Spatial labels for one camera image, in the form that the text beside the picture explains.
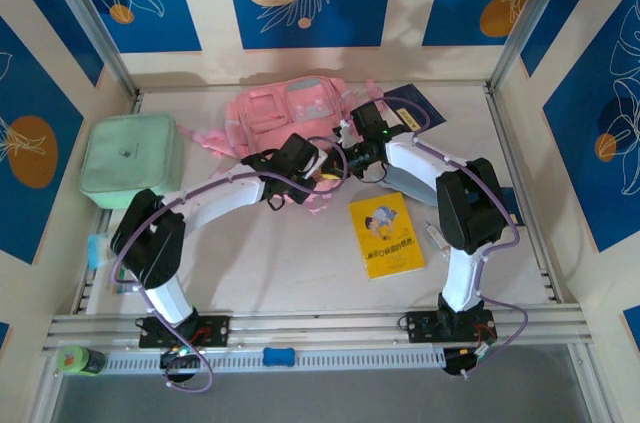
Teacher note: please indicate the plain dark blue book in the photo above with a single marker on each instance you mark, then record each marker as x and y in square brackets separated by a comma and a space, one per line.
[506, 193]

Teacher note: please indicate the blue white tissue packet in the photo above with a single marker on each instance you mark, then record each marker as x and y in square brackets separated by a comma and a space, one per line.
[97, 250]

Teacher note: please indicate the mint green storage case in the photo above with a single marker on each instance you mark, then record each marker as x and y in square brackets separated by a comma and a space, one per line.
[125, 163]

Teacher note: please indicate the green tape roll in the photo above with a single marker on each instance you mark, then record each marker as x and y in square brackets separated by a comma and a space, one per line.
[75, 360]

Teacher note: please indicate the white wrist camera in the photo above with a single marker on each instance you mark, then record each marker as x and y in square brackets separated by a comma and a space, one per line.
[345, 132]
[317, 160]

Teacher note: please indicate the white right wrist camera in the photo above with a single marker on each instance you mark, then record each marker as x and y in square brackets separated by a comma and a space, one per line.
[345, 132]

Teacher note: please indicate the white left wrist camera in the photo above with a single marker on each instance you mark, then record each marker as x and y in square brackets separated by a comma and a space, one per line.
[317, 160]

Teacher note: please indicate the green orange marker pack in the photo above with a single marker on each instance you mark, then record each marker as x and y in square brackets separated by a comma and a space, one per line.
[120, 288]

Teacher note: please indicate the blue bone-shaped clip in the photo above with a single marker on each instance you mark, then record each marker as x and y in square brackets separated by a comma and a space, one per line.
[279, 357]

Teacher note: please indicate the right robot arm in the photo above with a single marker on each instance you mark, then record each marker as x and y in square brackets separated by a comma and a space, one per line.
[470, 203]

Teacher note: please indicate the pink backpack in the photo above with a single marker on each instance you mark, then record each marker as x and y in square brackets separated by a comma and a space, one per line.
[270, 113]

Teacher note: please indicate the aluminium cross rail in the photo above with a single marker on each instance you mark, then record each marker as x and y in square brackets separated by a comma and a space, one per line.
[320, 328]

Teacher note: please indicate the dark blue book yellow label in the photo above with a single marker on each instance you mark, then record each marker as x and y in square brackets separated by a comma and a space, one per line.
[420, 103]

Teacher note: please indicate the grey-blue pencil case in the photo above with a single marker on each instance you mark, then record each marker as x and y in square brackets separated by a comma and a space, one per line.
[405, 188]

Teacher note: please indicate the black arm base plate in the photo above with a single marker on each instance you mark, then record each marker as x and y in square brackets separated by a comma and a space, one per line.
[420, 327]
[215, 330]

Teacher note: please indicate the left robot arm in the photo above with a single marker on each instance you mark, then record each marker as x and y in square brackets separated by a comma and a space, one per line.
[215, 203]

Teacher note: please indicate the aluminium frame post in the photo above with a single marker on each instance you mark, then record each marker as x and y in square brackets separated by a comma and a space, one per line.
[530, 18]
[90, 23]

